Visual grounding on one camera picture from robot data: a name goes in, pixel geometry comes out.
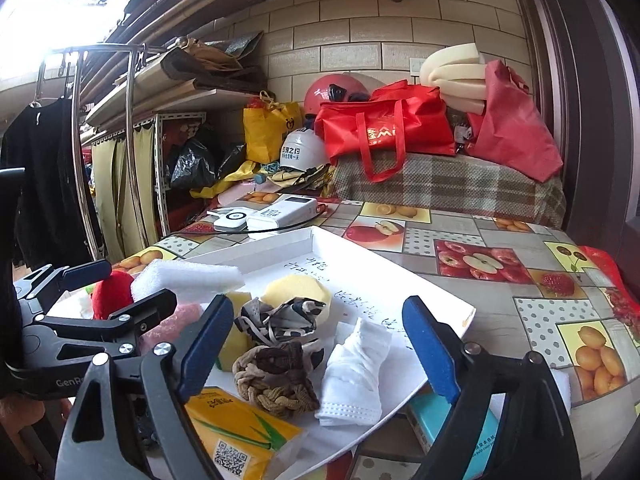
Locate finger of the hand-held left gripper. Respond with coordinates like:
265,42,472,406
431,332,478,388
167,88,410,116
15,260,113,312
34,290,178,346

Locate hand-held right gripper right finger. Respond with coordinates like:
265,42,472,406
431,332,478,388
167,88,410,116
401,295,584,480

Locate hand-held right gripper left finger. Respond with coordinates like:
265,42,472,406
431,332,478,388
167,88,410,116
54,294,236,480

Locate yellow sponge block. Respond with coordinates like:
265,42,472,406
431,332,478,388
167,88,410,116
217,292,253,373

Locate pink sponge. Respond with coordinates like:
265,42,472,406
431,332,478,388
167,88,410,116
145,302,202,351

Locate red plush toy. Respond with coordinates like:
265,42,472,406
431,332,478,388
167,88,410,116
92,270,136,321

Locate white foam sponge block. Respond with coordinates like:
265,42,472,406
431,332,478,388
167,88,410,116
132,260,246,306

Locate white face mask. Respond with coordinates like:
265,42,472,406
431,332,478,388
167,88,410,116
315,317,393,426

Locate brown braided hair tie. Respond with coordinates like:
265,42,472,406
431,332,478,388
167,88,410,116
232,342,321,418

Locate black and white patterned cloth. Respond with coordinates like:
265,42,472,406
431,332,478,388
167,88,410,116
235,297,326,356

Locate yellow tissue pack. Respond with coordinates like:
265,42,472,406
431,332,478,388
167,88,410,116
185,387,308,480

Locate round yellow sponge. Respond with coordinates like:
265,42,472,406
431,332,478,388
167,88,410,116
262,276,333,326

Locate white cardboard tray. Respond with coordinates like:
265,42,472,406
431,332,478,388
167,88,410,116
47,225,476,480

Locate person's left hand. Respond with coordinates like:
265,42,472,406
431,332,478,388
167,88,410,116
0,398,72,461

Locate yellow-green curtain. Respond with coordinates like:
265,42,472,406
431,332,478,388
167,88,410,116
92,127,161,261

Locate teal tissue pack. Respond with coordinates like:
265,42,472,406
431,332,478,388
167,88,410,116
405,392,501,480

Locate fruit print tablecloth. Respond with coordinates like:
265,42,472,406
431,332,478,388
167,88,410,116
112,187,640,480

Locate black garment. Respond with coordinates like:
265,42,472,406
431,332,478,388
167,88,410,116
0,97,96,271

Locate metal storage shelf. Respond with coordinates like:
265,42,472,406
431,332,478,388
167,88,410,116
80,80,261,261

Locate black plastic bag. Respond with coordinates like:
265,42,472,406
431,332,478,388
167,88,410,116
167,137,216,191

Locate white power bank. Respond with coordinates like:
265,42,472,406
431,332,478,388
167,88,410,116
247,197,318,233

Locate yellow cloth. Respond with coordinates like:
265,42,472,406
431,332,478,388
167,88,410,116
190,160,336,201

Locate metal clothes rack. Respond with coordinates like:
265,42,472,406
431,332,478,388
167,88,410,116
37,45,166,261

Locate plaid covered bench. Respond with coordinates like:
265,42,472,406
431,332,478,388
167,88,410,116
332,152,566,228

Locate red printed plastic bag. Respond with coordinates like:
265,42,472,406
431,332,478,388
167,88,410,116
580,245,640,336

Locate yellow bag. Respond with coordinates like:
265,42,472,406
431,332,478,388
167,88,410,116
243,91,303,165

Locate white helmet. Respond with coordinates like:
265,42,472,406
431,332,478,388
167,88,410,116
282,130,331,168

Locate red tote bag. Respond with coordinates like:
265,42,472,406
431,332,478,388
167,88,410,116
315,80,456,183

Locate pinkish red fabric bag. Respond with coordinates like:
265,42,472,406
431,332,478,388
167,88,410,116
465,60,563,183

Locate white foam roll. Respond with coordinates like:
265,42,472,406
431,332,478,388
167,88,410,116
419,42,488,116

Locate red helmet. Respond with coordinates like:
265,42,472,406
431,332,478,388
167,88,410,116
304,74,371,116

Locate brown metal door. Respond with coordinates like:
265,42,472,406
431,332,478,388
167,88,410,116
510,0,640,281

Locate stack of wooden planks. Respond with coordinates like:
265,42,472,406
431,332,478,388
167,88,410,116
70,0,401,106

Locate white round-ring charger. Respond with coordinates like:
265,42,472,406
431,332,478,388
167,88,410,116
207,208,248,233

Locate black cable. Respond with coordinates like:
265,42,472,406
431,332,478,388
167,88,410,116
250,210,346,237

